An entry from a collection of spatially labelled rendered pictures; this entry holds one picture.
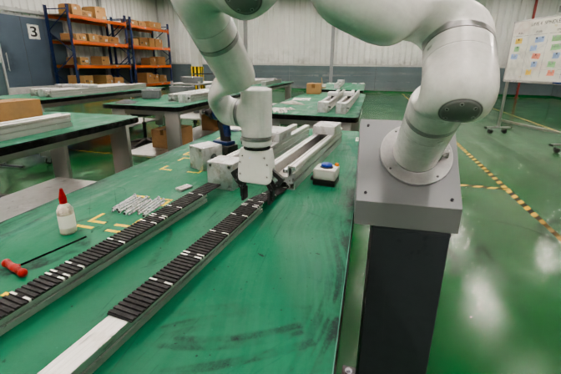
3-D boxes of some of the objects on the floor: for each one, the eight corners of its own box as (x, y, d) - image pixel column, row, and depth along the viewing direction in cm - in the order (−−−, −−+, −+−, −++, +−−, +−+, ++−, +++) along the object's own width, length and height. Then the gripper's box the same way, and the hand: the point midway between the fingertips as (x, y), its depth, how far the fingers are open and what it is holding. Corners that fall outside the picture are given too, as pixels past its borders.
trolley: (202, 133, 591) (198, 74, 562) (173, 132, 599) (168, 74, 570) (221, 123, 688) (219, 73, 659) (196, 123, 697) (193, 73, 668)
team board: (482, 133, 626) (503, 21, 570) (507, 133, 630) (530, 22, 574) (552, 153, 482) (588, 7, 426) (583, 153, 486) (624, 7, 431)
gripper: (290, 143, 93) (289, 201, 98) (235, 138, 99) (237, 192, 104) (280, 149, 86) (280, 210, 91) (222, 143, 92) (224, 201, 97)
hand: (257, 197), depth 97 cm, fingers open, 8 cm apart
